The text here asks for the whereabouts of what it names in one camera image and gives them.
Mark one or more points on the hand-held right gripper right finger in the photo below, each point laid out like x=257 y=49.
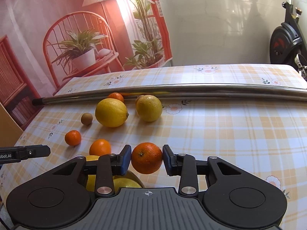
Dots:
x=168 y=160

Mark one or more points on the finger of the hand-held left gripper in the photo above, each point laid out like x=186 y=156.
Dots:
x=36 y=151

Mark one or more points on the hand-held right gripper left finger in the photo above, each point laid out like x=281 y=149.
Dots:
x=126 y=160

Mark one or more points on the orange tangerine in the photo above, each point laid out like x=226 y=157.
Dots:
x=100 y=147
x=73 y=137
x=115 y=97
x=146 y=158

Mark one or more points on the beige round plate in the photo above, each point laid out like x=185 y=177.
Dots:
x=141 y=183

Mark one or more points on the checked floral tablecloth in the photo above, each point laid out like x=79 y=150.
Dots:
x=215 y=136

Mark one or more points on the stainless steel pole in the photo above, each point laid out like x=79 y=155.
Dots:
x=239 y=87
x=84 y=98

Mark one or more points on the black exercise bike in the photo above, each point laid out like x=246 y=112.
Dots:
x=283 y=43

